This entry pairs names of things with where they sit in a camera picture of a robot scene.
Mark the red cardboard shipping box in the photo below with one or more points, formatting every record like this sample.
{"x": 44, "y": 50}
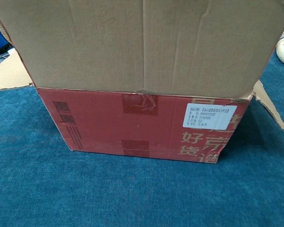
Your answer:
{"x": 132, "y": 47}

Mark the dark blue carpeted table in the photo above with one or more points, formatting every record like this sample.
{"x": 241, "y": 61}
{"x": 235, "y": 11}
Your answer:
{"x": 109, "y": 194}

